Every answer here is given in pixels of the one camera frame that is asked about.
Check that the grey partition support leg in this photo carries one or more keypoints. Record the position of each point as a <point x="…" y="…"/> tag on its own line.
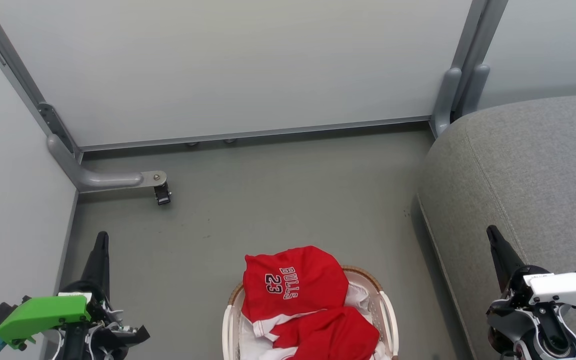
<point x="103" y="179"/>

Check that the grey double partition post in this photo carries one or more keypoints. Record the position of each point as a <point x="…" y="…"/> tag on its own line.
<point x="460" y="80"/>

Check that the black caster wheel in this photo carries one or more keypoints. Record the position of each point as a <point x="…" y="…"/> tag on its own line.
<point x="163" y="195"/>

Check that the white cloth in basket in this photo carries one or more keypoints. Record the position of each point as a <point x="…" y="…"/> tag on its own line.
<point x="360" y="296"/>

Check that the red shorts with white trim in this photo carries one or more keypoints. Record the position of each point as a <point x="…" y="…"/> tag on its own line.
<point x="330" y="335"/>

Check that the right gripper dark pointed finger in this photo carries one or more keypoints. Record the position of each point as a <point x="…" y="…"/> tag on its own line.
<point x="504" y="257"/>

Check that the grey partition corner post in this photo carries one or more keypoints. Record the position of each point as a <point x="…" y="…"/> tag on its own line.
<point x="15" y="70"/>

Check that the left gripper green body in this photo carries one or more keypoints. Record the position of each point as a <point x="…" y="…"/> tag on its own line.
<point x="43" y="314"/>

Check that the white laundry basket brown rim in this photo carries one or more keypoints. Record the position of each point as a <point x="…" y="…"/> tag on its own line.
<point x="387" y="315"/>

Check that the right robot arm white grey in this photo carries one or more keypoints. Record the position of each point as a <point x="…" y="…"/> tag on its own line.
<point x="538" y="332"/>

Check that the grey fabric sofa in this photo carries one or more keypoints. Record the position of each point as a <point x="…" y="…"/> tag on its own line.
<point x="528" y="170"/>

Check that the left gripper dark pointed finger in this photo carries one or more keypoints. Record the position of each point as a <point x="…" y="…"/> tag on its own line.
<point x="99" y="262"/>

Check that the red Bulls 23 jersey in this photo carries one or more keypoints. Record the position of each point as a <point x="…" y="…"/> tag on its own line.
<point x="293" y="285"/>

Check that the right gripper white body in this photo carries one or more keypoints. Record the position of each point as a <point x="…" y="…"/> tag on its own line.
<point x="563" y="289"/>

